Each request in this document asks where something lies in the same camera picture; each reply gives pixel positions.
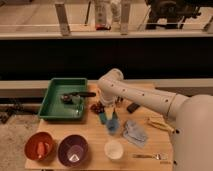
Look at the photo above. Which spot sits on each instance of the teal green sponge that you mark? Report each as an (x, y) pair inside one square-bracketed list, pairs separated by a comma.
[(103, 117)]

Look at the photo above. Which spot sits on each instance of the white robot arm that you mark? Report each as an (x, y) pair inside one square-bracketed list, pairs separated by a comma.
[(193, 142)]

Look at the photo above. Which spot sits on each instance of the purple bowl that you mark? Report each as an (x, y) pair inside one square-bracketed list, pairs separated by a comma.
[(73, 150)]

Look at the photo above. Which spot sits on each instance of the red bowl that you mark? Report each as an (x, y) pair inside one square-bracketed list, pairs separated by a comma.
[(31, 146)]

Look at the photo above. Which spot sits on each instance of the small metal cup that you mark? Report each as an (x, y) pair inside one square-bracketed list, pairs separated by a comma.
[(119, 101)]

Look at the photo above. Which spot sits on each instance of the bunch of dark grapes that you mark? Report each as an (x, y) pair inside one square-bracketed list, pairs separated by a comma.
[(97, 108)]

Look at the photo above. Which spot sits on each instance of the black rectangular block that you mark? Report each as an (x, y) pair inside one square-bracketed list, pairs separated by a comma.
[(132, 107)]

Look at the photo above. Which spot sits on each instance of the blue plastic cup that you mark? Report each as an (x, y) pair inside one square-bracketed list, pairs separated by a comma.
[(112, 126)]

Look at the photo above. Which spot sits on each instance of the green plastic tray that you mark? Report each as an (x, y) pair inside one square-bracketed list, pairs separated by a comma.
[(53, 109)]

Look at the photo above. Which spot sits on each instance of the blue grey cloth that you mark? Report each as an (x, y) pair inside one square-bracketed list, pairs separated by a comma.
[(134, 133)]

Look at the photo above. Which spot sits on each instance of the banana peel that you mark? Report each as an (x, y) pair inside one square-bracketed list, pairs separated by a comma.
[(160, 125)]

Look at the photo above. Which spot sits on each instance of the white cup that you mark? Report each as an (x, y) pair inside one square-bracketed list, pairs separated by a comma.
[(114, 150)]

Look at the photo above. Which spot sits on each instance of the white red carton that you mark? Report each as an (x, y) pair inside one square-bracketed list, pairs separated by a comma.
[(101, 15)]

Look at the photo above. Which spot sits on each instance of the silver fork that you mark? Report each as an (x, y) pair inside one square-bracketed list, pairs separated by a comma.
[(155, 156)]

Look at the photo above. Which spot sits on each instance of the orange carrot piece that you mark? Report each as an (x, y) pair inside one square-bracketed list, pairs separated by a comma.
[(41, 150)]

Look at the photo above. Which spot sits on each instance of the black machine in background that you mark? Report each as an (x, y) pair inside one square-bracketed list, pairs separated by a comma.
[(176, 12)]

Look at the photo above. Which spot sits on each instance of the black handled ladle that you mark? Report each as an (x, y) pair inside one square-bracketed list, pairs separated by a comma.
[(75, 97)]

